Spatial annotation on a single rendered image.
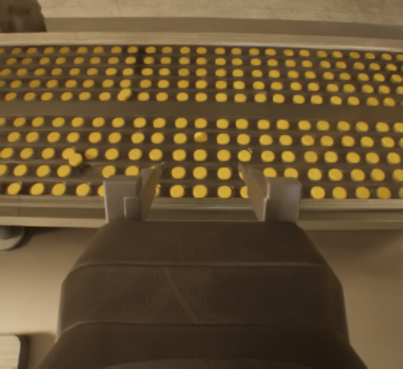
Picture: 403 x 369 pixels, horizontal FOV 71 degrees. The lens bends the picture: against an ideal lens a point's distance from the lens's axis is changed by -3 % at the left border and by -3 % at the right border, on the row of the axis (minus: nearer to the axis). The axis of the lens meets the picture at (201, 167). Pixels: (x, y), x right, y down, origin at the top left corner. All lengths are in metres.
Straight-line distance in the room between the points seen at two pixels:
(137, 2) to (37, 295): 2.11
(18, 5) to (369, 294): 0.59
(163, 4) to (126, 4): 0.25
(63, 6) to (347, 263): 2.32
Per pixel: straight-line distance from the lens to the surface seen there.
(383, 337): 0.42
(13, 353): 0.41
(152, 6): 2.27
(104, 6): 2.35
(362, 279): 0.42
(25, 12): 0.52
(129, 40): 0.36
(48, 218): 0.25
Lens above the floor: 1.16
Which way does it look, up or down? 60 degrees down
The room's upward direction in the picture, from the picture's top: 2 degrees clockwise
